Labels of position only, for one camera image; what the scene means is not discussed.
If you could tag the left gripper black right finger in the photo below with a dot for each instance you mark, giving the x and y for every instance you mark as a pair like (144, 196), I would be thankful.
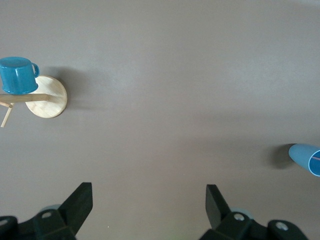
(230, 225)

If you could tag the teal enamel mug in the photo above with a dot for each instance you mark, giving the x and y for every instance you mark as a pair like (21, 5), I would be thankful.
(17, 75)

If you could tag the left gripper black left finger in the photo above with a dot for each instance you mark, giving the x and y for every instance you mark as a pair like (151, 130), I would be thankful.
(65, 220)

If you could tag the light blue plastic cup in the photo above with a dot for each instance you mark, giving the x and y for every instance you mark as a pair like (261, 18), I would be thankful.
(300, 155)

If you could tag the wooden mug tree stand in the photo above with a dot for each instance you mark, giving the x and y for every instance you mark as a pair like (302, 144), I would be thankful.
(50, 105)

